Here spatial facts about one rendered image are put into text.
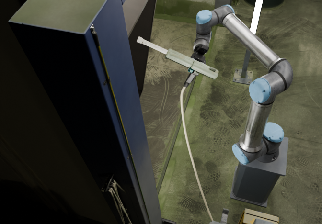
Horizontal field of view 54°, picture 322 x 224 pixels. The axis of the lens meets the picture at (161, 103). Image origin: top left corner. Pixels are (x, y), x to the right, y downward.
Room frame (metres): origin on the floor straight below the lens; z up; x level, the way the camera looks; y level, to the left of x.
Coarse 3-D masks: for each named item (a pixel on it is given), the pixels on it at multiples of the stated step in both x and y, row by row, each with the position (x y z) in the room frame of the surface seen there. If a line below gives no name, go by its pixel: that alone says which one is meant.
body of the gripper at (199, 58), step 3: (198, 45) 1.40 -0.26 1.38; (195, 48) 1.40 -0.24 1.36; (195, 51) 1.40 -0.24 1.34; (195, 54) 1.33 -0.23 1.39; (198, 54) 1.33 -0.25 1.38; (201, 54) 1.34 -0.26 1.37; (195, 57) 1.30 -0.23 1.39; (198, 57) 1.31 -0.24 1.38; (201, 57) 1.31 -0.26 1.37; (204, 57) 1.32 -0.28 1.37; (198, 60) 1.29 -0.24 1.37; (201, 60) 1.29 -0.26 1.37
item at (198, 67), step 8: (144, 40) 1.33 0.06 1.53; (160, 48) 1.29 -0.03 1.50; (168, 56) 1.25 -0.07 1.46; (176, 56) 1.24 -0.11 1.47; (184, 56) 1.25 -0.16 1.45; (184, 64) 1.22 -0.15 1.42; (192, 64) 1.21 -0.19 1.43; (200, 64) 1.22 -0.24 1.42; (192, 72) 1.21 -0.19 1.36; (200, 72) 1.19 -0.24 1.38; (208, 72) 1.17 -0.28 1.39; (216, 72) 1.18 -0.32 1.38; (192, 80) 1.21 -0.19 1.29
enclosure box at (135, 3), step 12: (132, 0) 1.53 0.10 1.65; (144, 0) 1.54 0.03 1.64; (156, 0) 1.80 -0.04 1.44; (132, 12) 1.43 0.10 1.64; (144, 12) 1.84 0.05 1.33; (132, 24) 1.34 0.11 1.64; (144, 24) 1.84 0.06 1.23; (132, 36) 1.88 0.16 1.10; (144, 36) 1.85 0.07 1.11; (132, 48) 1.89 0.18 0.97; (144, 48) 1.85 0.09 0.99; (132, 60) 1.89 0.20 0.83; (144, 60) 1.86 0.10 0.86; (144, 72) 1.86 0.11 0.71
